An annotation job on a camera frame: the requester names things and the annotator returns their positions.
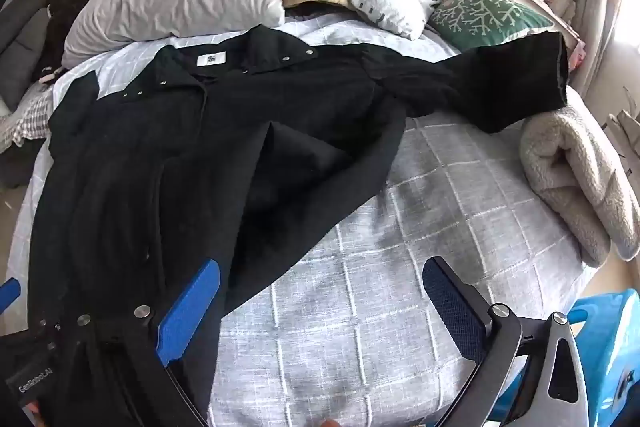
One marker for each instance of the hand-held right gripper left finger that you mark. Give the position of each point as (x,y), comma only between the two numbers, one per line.
(190,312)

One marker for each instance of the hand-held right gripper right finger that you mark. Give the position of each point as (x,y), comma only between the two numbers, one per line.
(452,302)

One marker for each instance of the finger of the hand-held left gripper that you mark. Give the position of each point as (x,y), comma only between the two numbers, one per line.
(7,294)

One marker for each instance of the black jacket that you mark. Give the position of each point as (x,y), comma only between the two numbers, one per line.
(225,132)

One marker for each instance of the dark grey cloth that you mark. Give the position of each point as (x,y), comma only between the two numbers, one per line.
(15,167)

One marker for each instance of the blue plastic stool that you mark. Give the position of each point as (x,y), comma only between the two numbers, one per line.
(610,347)

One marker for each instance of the grey fleece blanket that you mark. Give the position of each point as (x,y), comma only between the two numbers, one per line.
(565,167)

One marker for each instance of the checked cloth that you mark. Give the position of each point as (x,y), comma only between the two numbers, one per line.
(27,117)

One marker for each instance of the grey coat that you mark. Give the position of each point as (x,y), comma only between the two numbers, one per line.
(22,32)

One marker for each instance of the green branch print cushion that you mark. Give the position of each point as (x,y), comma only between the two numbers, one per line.
(480,14)

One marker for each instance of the black clothing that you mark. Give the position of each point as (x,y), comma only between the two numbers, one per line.
(70,7)

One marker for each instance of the white pillow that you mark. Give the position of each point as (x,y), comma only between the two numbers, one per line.
(175,7)

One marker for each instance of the light curtain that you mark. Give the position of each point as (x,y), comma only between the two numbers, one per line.
(595,7)

